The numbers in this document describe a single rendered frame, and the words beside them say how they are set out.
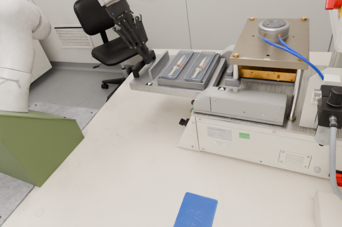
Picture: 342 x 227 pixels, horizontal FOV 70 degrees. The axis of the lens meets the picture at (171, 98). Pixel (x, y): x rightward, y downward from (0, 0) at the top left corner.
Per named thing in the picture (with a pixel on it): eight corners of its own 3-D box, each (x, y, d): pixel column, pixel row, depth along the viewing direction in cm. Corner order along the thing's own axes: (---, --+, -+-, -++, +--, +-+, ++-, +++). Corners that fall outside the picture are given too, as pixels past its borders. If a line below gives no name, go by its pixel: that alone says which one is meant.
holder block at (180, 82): (220, 59, 90) (220, 53, 88) (204, 90, 76) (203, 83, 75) (179, 56, 97) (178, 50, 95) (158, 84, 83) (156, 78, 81)
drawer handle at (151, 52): (156, 58, 99) (154, 49, 96) (138, 78, 88) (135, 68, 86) (151, 57, 99) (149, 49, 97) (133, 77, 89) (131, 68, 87)
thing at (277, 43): (326, 46, 76) (337, 4, 69) (333, 108, 55) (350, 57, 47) (247, 43, 86) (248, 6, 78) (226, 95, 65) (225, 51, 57)
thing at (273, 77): (302, 50, 77) (307, 21, 71) (300, 90, 61) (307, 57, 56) (246, 48, 84) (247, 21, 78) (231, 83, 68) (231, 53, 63)
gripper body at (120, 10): (129, -7, 82) (143, 19, 86) (112, 3, 87) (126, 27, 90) (116, 0, 76) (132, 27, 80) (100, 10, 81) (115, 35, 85)
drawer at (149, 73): (226, 66, 92) (225, 48, 88) (209, 102, 77) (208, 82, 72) (157, 61, 104) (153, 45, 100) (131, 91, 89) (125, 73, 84)
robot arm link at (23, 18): (-31, 59, 73) (-13, -19, 75) (7, 70, 92) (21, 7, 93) (6, 65, 74) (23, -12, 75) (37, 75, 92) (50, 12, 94)
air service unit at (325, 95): (329, 116, 59) (346, 63, 50) (333, 164, 49) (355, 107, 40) (305, 113, 61) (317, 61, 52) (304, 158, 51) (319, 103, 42)
